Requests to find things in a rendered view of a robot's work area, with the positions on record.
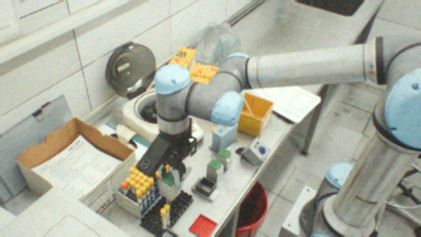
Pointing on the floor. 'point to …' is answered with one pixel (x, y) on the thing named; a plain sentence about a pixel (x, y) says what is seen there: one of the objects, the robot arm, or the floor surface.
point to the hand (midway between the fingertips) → (169, 182)
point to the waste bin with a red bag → (253, 211)
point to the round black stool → (399, 204)
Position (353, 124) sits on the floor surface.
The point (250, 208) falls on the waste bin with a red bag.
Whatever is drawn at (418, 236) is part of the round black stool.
